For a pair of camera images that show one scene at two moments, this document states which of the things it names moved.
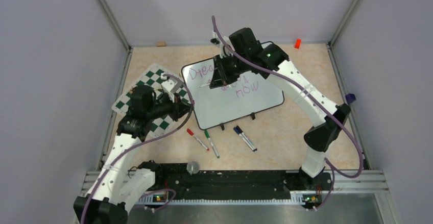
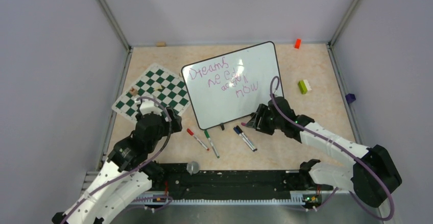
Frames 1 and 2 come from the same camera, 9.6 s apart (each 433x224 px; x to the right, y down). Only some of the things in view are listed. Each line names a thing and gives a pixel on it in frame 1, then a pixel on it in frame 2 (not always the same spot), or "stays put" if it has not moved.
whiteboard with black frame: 254,93 stays put
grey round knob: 193,167 stays put
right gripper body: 229,68 -> 265,120
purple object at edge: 350,98 stays put
